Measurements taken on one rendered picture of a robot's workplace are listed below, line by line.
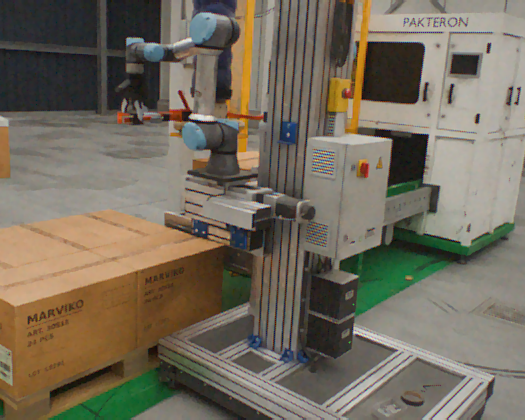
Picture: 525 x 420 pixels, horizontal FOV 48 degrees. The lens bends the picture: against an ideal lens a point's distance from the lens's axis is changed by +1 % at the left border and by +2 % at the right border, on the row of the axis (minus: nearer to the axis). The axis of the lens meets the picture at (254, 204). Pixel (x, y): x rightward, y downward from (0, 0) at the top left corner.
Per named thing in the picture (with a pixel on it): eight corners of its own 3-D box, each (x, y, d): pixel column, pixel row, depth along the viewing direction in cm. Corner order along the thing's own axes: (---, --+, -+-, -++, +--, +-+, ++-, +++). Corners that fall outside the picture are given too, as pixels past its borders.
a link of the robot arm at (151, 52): (170, 44, 261) (154, 43, 268) (150, 42, 252) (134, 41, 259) (170, 63, 263) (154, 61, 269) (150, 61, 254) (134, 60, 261)
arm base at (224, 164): (247, 172, 260) (248, 150, 257) (223, 176, 248) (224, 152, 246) (222, 167, 269) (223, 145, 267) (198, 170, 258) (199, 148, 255)
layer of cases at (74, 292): (109, 267, 389) (110, 208, 380) (221, 313, 329) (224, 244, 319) (-90, 322, 298) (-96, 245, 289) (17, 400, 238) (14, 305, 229)
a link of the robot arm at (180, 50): (250, 14, 243) (173, 43, 276) (232, 12, 235) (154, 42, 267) (254, 43, 243) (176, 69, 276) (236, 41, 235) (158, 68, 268)
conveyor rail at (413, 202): (423, 208, 498) (426, 186, 494) (429, 209, 495) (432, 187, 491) (247, 270, 323) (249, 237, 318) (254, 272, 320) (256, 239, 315)
